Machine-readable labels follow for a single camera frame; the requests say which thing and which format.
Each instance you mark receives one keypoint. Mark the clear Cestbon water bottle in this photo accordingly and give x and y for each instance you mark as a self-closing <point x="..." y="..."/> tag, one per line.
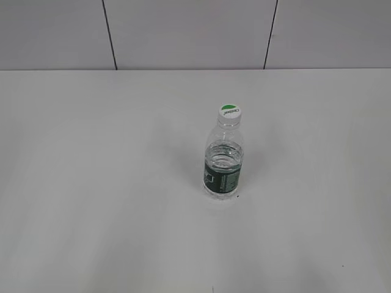
<point x="223" y="159"/>

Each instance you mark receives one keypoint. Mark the white green bottle cap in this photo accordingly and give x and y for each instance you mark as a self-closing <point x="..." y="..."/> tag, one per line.
<point x="229" y="114"/>

